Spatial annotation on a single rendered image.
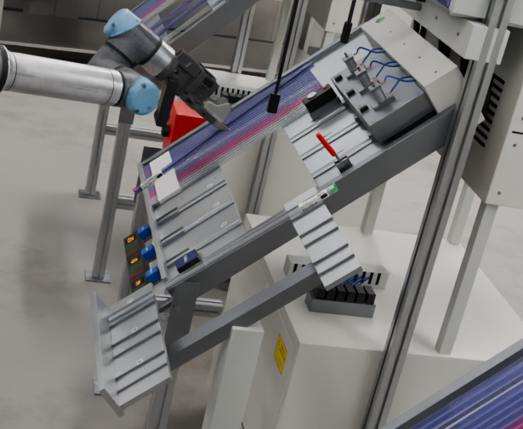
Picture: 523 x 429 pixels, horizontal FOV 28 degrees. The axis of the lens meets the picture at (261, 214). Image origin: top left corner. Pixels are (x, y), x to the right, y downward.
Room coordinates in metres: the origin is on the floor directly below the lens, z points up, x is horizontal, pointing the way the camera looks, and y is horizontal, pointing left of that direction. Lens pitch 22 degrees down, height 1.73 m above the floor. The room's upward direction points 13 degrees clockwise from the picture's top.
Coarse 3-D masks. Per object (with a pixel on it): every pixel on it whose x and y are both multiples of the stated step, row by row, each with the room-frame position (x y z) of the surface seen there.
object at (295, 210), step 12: (288, 216) 1.87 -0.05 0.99; (264, 228) 1.86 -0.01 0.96; (240, 240) 1.86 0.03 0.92; (252, 240) 1.86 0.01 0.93; (228, 252) 1.85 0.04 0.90; (204, 264) 1.83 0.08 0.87; (180, 276) 1.83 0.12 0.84; (156, 288) 1.82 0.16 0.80; (168, 288) 1.82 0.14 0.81; (144, 300) 1.81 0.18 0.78; (120, 312) 1.80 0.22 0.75
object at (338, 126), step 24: (336, 48) 2.77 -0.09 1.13; (312, 72) 2.70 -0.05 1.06; (336, 72) 2.62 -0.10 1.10; (312, 120) 2.43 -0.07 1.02; (336, 120) 2.37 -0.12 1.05; (312, 144) 2.32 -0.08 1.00; (336, 144) 2.26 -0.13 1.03; (360, 144) 2.20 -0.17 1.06; (384, 144) 2.16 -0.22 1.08; (312, 168) 2.21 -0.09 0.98; (336, 168) 2.16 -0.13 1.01
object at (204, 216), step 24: (192, 192) 2.38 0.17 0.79; (216, 192) 2.32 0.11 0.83; (168, 216) 2.30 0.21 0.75; (192, 216) 2.26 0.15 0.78; (216, 216) 2.21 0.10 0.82; (240, 216) 2.17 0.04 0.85; (168, 240) 2.19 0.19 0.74; (192, 240) 2.16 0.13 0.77; (216, 240) 2.11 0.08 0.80; (168, 264) 2.11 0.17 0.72
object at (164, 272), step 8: (144, 176) 2.56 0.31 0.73; (144, 192) 2.46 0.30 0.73; (152, 208) 2.38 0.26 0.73; (152, 216) 2.31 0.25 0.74; (152, 224) 2.27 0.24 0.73; (152, 232) 2.23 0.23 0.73; (160, 240) 2.21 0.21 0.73; (160, 248) 2.15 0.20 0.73; (160, 256) 2.11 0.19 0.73; (160, 264) 2.08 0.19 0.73; (160, 272) 2.04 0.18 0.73; (168, 272) 2.07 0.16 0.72
